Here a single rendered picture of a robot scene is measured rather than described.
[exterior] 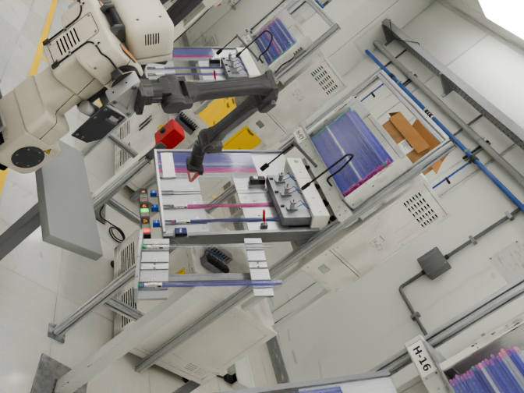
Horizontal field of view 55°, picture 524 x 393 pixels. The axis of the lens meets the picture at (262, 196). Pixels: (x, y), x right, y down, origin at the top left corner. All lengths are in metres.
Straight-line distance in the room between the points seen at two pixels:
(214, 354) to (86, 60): 1.78
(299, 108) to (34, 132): 2.25
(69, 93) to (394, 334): 2.68
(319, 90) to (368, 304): 1.58
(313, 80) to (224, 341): 1.85
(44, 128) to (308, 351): 2.77
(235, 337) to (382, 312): 1.35
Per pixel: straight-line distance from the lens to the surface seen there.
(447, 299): 3.62
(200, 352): 2.84
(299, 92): 3.61
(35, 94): 1.85
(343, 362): 3.78
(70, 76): 1.71
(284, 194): 2.42
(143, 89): 1.57
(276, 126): 3.69
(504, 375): 1.70
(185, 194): 2.45
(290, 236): 2.32
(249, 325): 2.73
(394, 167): 2.25
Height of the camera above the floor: 1.66
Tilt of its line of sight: 14 degrees down
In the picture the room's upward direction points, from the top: 52 degrees clockwise
